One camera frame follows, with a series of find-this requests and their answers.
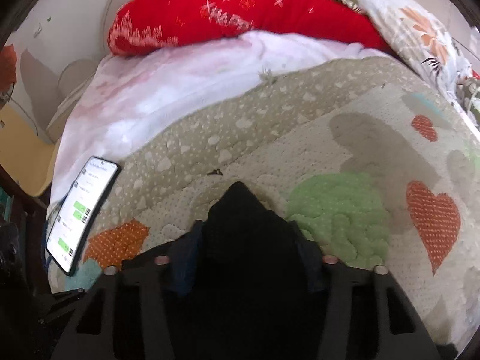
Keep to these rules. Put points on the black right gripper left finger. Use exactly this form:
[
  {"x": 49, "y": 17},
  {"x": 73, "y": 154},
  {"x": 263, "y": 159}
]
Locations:
[{"x": 143, "y": 309}]

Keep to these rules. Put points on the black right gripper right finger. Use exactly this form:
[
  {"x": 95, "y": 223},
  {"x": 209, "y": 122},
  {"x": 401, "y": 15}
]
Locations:
[{"x": 359, "y": 314}]

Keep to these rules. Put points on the black pants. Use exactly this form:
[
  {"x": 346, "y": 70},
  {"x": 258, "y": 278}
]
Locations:
[{"x": 242, "y": 286}]

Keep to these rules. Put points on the smartphone with lit screen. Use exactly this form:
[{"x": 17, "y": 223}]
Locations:
[{"x": 77, "y": 212}]

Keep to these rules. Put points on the heart patterned quilt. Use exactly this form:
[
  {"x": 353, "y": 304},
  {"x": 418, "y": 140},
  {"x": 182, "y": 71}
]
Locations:
[{"x": 371, "y": 162}]

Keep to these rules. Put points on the yellow bedside table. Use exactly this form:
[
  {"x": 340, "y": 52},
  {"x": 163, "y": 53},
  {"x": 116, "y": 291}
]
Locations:
[{"x": 27, "y": 159}]

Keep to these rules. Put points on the beige headboard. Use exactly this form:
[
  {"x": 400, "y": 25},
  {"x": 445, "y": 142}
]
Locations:
[{"x": 84, "y": 46}]

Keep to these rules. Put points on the white floral pillow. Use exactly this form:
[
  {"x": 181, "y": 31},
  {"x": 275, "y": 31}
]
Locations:
[{"x": 423, "y": 42}]

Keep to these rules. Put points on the red long pillow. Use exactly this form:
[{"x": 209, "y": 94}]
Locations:
[{"x": 143, "y": 26}]

